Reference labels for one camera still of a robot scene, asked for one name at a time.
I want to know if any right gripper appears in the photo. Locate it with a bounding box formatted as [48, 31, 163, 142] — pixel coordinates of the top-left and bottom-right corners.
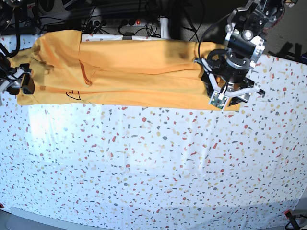
[0, 64, 35, 94]

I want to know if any black table clamp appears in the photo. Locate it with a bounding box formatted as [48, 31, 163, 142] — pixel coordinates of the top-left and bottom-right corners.
[122, 32, 134, 40]

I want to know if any white power strip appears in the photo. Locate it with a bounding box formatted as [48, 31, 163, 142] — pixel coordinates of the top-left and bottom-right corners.
[90, 19, 147, 27]

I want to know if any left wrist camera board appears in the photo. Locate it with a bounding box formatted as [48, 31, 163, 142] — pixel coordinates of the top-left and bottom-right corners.
[209, 91, 229, 110]

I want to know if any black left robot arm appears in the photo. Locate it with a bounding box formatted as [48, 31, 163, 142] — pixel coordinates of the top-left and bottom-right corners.
[195, 0, 285, 110]

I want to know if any yellow T-shirt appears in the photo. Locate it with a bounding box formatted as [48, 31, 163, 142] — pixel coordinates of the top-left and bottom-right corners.
[15, 29, 241, 112]

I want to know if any red clamp right corner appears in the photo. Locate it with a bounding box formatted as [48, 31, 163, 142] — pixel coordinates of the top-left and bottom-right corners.
[284, 210, 292, 219]

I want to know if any white metal post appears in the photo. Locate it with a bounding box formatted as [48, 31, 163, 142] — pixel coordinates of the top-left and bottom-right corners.
[160, 17, 170, 39]

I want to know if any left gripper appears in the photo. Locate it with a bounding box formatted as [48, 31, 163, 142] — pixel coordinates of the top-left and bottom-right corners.
[194, 49, 265, 106]

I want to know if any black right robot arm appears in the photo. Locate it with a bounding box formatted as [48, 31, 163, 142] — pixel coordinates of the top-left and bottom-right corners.
[0, 0, 35, 95]

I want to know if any terrazzo patterned table cloth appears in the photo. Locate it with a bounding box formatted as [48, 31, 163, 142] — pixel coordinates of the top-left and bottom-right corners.
[0, 33, 307, 230]

